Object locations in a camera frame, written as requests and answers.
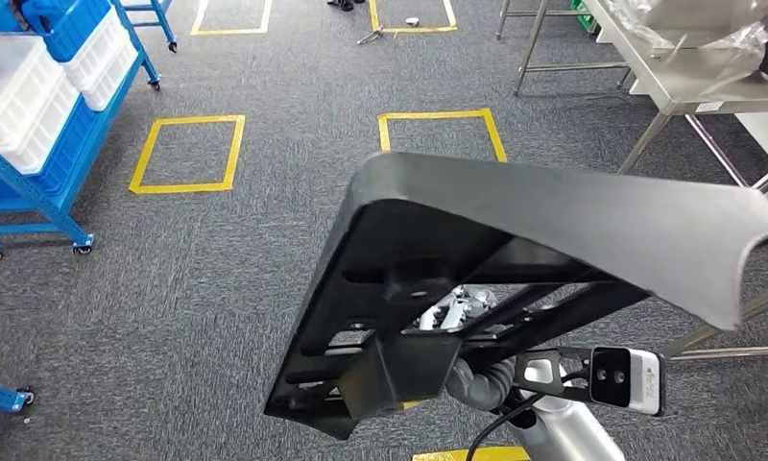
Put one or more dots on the plastic wrapped metal sheet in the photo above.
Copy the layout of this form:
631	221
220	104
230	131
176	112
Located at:
689	32

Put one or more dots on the small metal floor piece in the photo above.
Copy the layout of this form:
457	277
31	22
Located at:
371	35

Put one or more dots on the black plastic car part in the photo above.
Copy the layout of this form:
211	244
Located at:
549	210

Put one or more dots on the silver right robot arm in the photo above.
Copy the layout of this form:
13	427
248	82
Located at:
568	432

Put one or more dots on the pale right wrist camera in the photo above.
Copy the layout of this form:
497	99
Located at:
645	382

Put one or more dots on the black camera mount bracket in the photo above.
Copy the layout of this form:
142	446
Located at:
582	380

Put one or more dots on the person's foot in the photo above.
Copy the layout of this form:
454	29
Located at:
344	5

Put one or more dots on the white plastic bin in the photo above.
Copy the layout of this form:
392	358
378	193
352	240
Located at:
15	89
114	86
47	133
98	60

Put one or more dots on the stainless steel table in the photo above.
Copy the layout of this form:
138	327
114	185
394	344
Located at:
708	95

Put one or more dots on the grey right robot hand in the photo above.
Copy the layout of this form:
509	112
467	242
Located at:
460	305

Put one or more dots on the green plastic crate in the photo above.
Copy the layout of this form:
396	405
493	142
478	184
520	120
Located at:
584	16

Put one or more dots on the blue plastic bin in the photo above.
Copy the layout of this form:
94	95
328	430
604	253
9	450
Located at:
72	32
66	159

